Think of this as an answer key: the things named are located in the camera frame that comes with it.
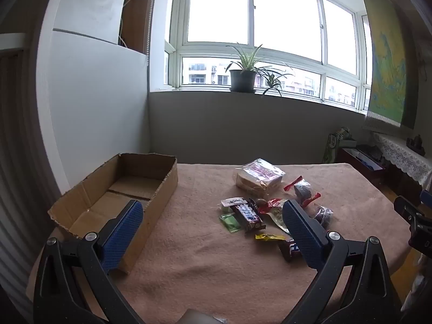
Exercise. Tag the small brown round fruit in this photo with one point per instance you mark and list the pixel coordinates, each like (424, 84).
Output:
(260, 204)

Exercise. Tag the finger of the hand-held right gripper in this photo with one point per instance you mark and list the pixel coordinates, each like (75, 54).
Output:
(406, 207)
(427, 196)

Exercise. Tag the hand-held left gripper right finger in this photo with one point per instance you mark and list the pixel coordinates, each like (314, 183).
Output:
(303, 236)

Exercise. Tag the white framed window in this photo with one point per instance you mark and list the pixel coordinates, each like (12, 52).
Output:
(287, 13)

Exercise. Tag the potted spider plant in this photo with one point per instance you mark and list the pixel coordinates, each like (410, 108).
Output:
(242, 79)

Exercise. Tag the green yellow wall map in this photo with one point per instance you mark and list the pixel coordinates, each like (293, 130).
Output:
(388, 57)

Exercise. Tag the small brown chocolate bar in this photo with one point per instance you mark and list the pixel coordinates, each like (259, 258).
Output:
(289, 249)

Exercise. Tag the brown wooden shelf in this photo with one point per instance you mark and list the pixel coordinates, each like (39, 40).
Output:
(135, 17)

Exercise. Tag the dark purple candy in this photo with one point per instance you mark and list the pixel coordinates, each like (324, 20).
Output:
(323, 215)

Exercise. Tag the clear red green snack packet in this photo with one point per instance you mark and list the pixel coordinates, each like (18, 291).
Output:
(276, 214)

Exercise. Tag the dark candy with red wrapper ends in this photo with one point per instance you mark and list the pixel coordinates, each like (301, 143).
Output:
(302, 189)

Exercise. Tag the yellow candy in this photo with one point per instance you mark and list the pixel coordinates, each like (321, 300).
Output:
(268, 237)

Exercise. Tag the green candy packet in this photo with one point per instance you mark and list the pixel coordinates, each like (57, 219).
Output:
(230, 223)

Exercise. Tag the dark ornament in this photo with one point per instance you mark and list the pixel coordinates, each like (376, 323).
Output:
(416, 145)

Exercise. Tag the white ribbed radiator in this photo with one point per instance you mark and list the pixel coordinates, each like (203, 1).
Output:
(20, 175)

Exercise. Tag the clear bagged sliced bread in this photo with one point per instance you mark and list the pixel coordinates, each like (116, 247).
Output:
(258, 175)

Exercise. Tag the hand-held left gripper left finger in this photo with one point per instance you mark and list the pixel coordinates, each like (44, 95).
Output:
(121, 236)

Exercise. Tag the large brown chocolate bar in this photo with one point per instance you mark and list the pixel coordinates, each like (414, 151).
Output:
(248, 214)

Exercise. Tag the small white sachet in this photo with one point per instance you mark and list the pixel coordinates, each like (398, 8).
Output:
(231, 202)

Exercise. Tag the white cabinet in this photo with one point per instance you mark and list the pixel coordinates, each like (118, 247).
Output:
(98, 108)

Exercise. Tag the brown cardboard box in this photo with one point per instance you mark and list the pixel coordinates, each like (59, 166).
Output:
(158, 189)

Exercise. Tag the green carton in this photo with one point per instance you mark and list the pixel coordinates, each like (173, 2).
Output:
(332, 145)

